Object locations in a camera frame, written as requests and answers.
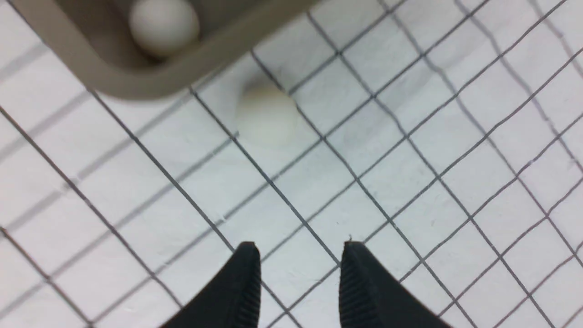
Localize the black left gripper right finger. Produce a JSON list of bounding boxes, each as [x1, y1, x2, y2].
[[339, 241, 449, 328]]

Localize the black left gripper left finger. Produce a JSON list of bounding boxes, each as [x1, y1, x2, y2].
[[162, 241, 262, 328]]

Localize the white ball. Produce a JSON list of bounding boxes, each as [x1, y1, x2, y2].
[[235, 84, 299, 147], [128, 0, 200, 58]]

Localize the white grid-pattern tablecloth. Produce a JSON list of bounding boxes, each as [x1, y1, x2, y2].
[[1, 0, 582, 328]]

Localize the olive green plastic bin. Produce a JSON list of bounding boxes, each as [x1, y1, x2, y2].
[[10, 0, 315, 100]]

